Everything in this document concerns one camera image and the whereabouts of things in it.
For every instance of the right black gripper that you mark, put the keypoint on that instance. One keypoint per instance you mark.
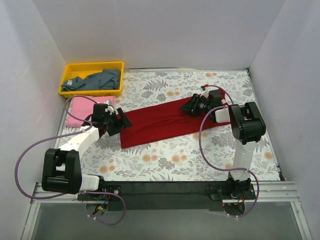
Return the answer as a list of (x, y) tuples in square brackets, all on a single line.
[(195, 104)]

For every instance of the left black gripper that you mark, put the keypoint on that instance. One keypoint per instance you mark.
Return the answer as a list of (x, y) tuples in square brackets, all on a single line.
[(118, 122)]

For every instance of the red t shirt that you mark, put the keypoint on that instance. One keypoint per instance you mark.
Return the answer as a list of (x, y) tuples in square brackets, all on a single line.
[(158, 122)]

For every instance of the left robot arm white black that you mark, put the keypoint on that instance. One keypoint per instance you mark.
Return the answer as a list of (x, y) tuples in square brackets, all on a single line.
[(62, 171)]

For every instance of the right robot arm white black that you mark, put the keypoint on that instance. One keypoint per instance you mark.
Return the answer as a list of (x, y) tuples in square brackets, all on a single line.
[(247, 127)]

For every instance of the folded pink t shirt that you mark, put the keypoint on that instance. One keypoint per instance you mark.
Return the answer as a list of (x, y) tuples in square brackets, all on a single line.
[(82, 108)]

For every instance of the grey-blue t shirt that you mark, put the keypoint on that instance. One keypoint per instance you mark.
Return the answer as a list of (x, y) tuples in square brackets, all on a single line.
[(108, 79)]

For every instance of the floral table mat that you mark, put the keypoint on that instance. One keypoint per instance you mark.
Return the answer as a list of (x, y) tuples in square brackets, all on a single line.
[(205, 155)]

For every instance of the yellow plastic bin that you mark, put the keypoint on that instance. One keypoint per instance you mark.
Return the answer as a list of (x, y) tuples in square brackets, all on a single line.
[(83, 69)]

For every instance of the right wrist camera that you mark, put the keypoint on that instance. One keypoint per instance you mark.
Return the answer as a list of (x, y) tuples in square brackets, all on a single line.
[(205, 92)]

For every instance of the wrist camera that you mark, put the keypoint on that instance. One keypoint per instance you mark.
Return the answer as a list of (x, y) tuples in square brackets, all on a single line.
[(205, 92), (110, 108)]

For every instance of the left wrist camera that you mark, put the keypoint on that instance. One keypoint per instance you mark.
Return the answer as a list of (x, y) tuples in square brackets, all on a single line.
[(110, 108)]

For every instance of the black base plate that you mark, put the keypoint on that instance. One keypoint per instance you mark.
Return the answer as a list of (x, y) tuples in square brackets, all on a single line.
[(176, 195)]

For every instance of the aluminium frame rail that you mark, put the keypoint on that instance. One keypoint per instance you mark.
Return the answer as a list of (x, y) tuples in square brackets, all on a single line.
[(54, 197)]

